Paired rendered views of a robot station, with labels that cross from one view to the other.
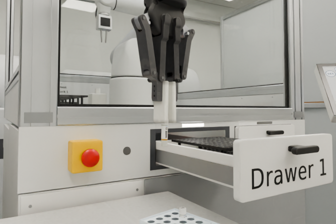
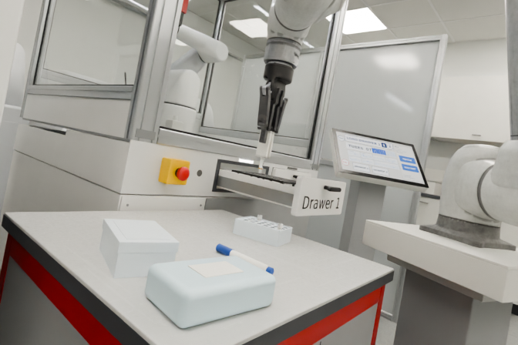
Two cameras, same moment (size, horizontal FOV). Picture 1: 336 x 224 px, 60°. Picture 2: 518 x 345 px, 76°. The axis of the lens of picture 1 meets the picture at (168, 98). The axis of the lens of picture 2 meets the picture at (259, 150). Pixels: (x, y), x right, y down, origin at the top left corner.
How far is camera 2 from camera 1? 0.43 m
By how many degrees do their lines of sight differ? 20
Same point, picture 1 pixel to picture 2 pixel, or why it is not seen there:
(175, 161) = (238, 186)
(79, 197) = (161, 204)
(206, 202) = not seen: hidden behind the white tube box
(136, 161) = (204, 182)
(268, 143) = (315, 181)
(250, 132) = (283, 174)
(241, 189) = (297, 207)
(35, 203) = (131, 203)
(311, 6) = not seen: hidden behind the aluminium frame
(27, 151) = (133, 160)
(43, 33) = (160, 65)
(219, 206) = not seen: hidden behind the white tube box
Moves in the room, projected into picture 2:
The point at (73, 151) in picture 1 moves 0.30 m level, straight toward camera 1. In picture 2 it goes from (170, 166) to (227, 185)
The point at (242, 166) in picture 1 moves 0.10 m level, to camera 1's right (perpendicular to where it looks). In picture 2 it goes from (300, 193) to (331, 198)
